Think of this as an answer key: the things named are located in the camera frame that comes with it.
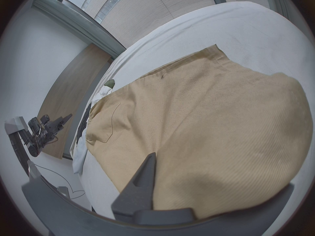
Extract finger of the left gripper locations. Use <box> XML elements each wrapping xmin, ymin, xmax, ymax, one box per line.
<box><xmin>59</xmin><ymin>114</ymin><xmax>73</xmax><ymax>126</ymax></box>

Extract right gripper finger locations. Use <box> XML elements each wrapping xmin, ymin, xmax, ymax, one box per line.
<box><xmin>111</xmin><ymin>152</ymin><xmax>158</xmax><ymax>217</ymax></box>

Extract tan shorts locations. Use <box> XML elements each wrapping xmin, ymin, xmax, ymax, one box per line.
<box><xmin>85</xmin><ymin>44</ymin><xmax>311</xmax><ymax>220</ymax></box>

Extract bed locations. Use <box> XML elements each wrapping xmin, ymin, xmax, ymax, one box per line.
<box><xmin>37</xmin><ymin>1</ymin><xmax>315</xmax><ymax>221</ymax></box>

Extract black garment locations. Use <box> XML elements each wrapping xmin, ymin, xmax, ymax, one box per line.
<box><xmin>76</xmin><ymin>105</ymin><xmax>92</xmax><ymax>142</ymax></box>

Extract pale grey garment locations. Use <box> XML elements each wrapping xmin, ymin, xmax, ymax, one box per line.
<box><xmin>72</xmin><ymin>129</ymin><xmax>88</xmax><ymax>174</ymax></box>

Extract white garment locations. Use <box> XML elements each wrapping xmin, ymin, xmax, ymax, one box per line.
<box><xmin>92</xmin><ymin>86</ymin><xmax>114</xmax><ymax>106</ymax></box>

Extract blue-green curtain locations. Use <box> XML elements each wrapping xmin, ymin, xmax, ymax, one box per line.
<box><xmin>268</xmin><ymin>0</ymin><xmax>297</xmax><ymax>20</ymax></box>
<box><xmin>33</xmin><ymin>0</ymin><xmax>126</xmax><ymax>59</ymax></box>

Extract window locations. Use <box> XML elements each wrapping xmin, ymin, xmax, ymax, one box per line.
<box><xmin>47</xmin><ymin>0</ymin><xmax>276</xmax><ymax>51</ymax></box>

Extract black cable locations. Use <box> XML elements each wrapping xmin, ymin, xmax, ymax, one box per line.
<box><xmin>34</xmin><ymin>163</ymin><xmax>85</xmax><ymax>199</ymax></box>

